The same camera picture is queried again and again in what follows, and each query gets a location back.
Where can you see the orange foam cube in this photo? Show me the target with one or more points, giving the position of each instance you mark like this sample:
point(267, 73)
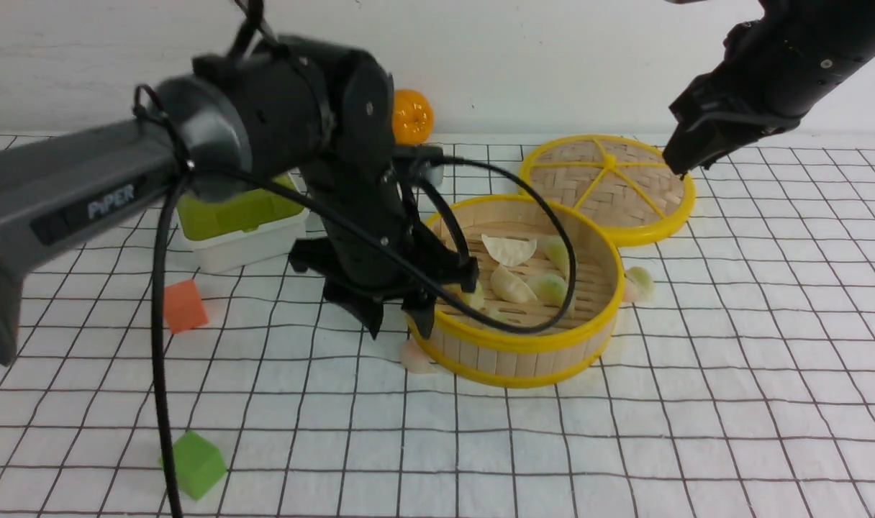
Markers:
point(183, 307)

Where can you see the green foam cube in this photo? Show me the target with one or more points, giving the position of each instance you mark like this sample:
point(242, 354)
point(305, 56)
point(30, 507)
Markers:
point(199, 465)

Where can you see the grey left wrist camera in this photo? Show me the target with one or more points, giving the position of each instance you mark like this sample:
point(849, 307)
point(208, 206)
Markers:
point(416, 163)

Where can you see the orange mandarin fruit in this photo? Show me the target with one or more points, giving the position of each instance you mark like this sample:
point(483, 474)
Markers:
point(413, 119)

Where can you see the green pink dumpling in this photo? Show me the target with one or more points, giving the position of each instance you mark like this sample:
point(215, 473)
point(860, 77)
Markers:
point(639, 285)

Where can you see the woven bamboo steamer lid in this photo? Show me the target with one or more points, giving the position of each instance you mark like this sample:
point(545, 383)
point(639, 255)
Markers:
point(621, 184)

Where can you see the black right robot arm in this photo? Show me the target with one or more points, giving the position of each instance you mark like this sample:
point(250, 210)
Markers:
point(774, 71)

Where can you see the bamboo steamer tray yellow rim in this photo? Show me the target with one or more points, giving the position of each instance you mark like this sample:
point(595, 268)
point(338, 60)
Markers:
point(498, 358)

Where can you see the white plain dumpling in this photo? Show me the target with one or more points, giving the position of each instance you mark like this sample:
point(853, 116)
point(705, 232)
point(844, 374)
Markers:
point(507, 251)

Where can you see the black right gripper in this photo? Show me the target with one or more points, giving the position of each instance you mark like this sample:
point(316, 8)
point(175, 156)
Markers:
point(729, 107)

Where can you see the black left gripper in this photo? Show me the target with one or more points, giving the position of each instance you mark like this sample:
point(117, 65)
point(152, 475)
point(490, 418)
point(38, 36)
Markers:
point(326, 109)

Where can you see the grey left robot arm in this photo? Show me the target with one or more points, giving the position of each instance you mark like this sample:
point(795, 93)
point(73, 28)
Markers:
point(61, 192)

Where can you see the green lidded white box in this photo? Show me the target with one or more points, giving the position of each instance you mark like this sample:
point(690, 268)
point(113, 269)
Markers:
point(250, 228)

